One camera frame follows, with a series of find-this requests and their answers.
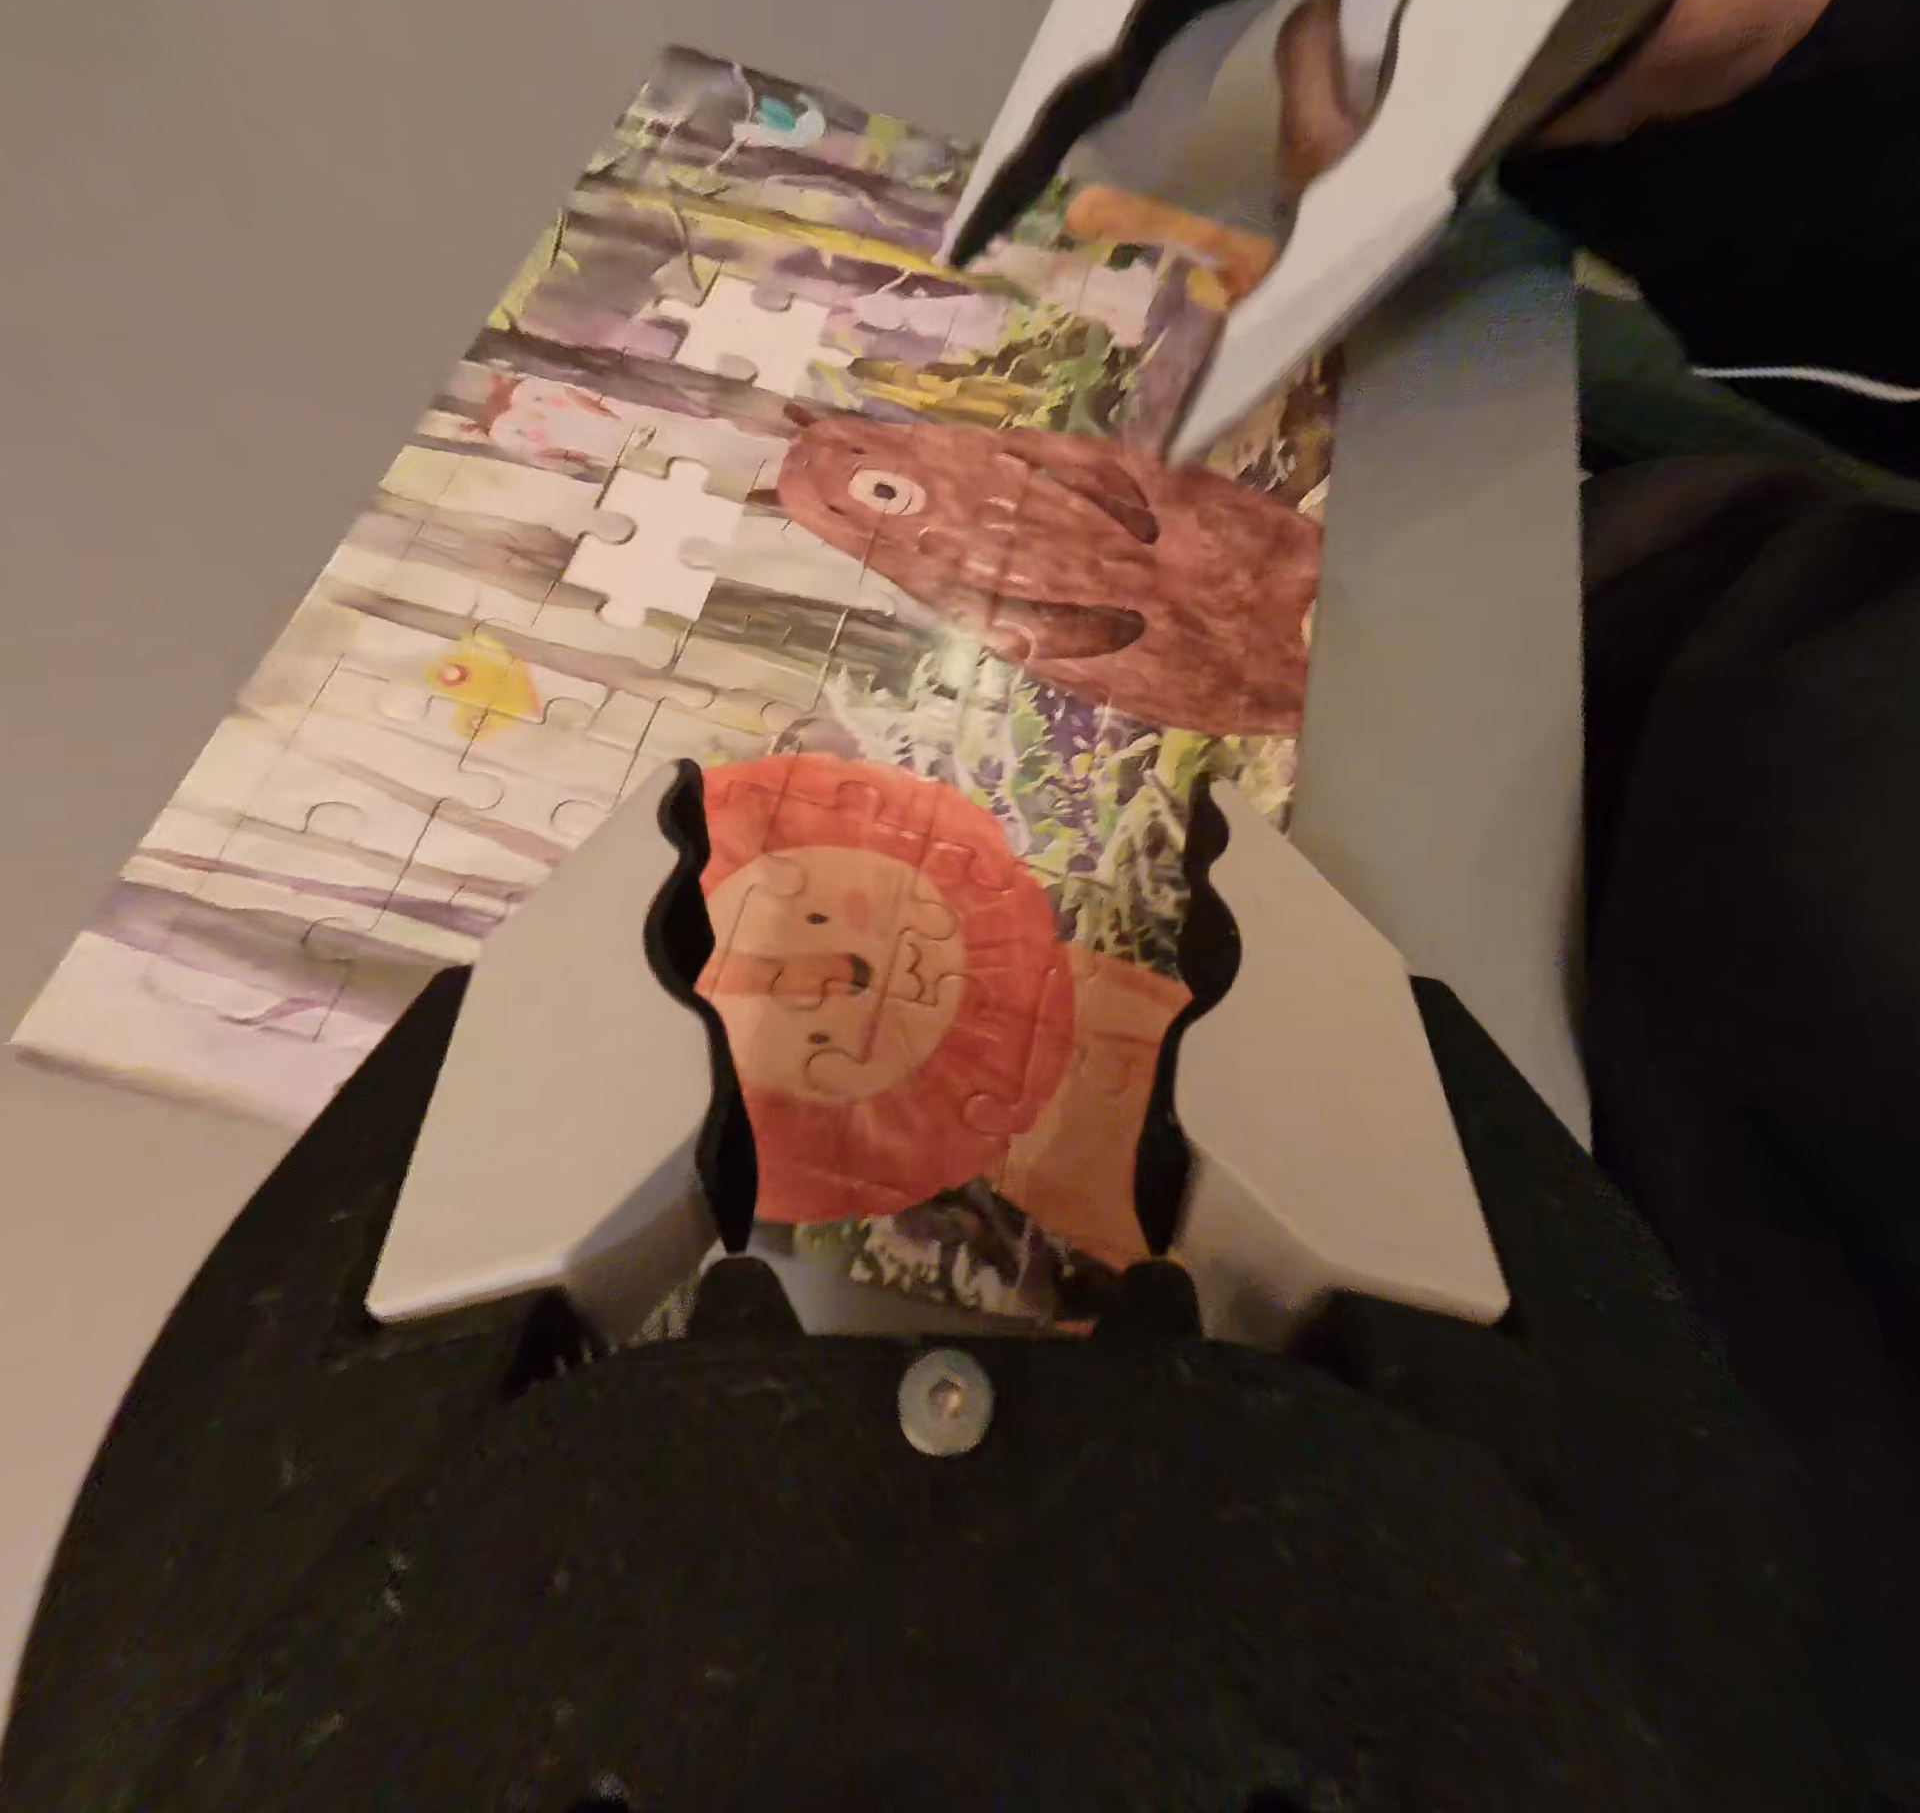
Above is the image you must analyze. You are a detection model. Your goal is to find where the thin white cord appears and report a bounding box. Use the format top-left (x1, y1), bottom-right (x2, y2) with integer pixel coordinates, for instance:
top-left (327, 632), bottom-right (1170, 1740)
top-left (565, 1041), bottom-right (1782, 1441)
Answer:
top-left (1692, 361), bottom-right (1920, 402)

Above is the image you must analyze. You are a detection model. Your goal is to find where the person in black jacket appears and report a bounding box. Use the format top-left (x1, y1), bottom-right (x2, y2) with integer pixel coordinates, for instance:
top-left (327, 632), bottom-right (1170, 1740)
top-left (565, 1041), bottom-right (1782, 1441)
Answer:
top-left (1501, 0), bottom-right (1920, 1813)

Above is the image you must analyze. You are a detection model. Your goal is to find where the person's right hand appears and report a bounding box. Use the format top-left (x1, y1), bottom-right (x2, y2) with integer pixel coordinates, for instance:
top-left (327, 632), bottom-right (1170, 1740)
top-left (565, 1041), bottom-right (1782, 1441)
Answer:
top-left (1547, 0), bottom-right (1865, 151)

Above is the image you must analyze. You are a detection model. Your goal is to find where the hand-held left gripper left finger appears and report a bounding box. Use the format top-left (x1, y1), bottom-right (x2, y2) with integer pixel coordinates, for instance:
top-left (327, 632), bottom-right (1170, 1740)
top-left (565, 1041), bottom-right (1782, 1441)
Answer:
top-left (368, 761), bottom-right (758, 1326)

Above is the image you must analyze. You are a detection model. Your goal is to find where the forest animal jigsaw puzzle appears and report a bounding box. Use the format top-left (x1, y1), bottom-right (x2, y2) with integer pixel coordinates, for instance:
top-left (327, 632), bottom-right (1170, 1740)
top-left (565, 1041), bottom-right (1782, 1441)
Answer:
top-left (7, 44), bottom-right (1344, 1321)

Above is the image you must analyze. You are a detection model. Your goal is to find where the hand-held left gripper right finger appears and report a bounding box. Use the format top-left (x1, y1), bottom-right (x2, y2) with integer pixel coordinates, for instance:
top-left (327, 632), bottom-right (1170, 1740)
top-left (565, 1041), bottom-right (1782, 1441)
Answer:
top-left (1135, 776), bottom-right (1509, 1343)

